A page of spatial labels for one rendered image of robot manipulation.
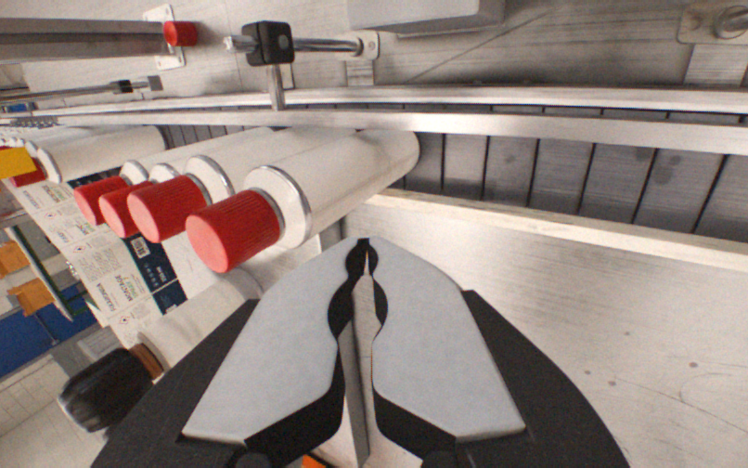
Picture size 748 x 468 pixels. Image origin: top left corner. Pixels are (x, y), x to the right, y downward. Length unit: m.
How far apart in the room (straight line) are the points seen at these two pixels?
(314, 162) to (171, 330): 0.41
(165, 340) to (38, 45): 0.41
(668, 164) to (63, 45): 0.65
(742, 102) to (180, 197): 0.34
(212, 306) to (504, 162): 0.47
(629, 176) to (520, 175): 0.08
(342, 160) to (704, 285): 0.34
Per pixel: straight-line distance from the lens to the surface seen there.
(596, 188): 0.29
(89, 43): 0.59
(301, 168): 0.18
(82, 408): 0.54
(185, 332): 0.55
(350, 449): 0.84
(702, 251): 0.28
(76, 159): 0.59
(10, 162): 0.54
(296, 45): 0.30
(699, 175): 0.29
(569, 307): 0.40
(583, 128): 0.19
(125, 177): 0.33
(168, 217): 0.21
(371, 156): 0.23
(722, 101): 0.29
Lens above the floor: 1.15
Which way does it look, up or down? 48 degrees down
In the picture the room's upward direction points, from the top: 131 degrees counter-clockwise
